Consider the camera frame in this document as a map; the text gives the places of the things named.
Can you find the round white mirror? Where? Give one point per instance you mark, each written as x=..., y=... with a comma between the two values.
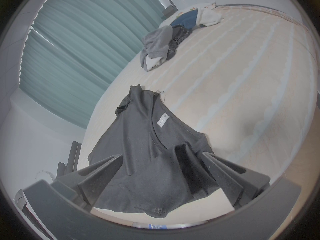
x=45, y=176

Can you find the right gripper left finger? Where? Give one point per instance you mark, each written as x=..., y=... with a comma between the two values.
x=92, y=181

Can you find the grey bedside table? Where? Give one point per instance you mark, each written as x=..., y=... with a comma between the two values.
x=168, y=11

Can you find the blue-green curtain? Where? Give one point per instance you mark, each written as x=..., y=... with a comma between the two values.
x=100, y=21
x=50, y=79

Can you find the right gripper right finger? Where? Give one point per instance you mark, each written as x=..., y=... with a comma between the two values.
x=235, y=181

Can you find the pile of clothes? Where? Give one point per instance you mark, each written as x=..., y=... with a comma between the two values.
x=157, y=41

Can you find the black T-shirt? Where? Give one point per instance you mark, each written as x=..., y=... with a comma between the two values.
x=140, y=134

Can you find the bed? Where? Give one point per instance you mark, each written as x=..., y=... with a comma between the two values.
x=237, y=71

